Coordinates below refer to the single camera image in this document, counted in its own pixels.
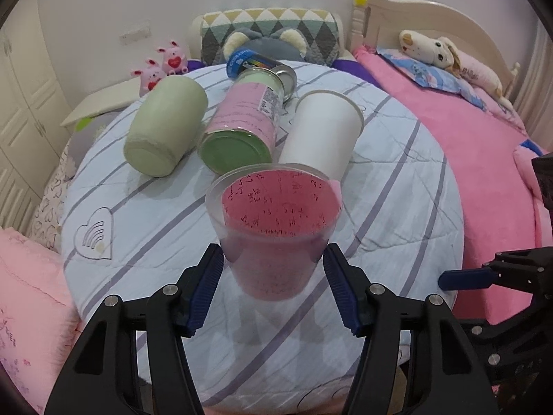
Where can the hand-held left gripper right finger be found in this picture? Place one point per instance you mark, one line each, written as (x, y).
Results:
(343, 298)

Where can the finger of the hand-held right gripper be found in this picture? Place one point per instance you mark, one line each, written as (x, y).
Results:
(466, 279)

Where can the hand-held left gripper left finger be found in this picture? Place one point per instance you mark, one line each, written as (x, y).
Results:
(202, 298)

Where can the clear plastic measuring cup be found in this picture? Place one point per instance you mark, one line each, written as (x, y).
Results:
(270, 274)

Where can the white paper cup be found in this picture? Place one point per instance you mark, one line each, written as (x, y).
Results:
(319, 134)

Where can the pale green cup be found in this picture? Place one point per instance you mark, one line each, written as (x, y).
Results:
(168, 116)

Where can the pink blanket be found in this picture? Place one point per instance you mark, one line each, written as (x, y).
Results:
(466, 138)

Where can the pink floral pillow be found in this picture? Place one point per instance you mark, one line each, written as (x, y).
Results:
(30, 294)

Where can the heart patterned pillow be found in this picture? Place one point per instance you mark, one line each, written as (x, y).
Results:
(49, 207)

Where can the pink labelled clear jar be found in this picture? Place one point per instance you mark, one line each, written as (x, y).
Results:
(244, 114)

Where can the blue printed pillow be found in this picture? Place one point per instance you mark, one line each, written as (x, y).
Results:
(425, 74)

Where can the pink bunny plush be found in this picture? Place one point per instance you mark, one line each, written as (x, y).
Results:
(151, 77)
(173, 58)

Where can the purple cushion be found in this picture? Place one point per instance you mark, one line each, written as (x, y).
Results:
(345, 67)

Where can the cream dog plush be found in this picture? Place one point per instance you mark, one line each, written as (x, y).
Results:
(432, 47)

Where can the blue lidded metal can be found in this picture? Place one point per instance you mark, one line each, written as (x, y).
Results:
(247, 62)

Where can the cream wardrobe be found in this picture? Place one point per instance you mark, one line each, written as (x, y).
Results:
(21, 116)

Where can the grey plush bear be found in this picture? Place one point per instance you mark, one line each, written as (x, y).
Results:
(268, 47)

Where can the diamond patterned cushion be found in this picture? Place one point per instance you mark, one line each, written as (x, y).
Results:
(322, 30)

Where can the cream wooden headboard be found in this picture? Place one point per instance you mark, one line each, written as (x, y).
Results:
(432, 13)

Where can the white wall socket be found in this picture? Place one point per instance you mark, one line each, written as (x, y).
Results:
(135, 35)

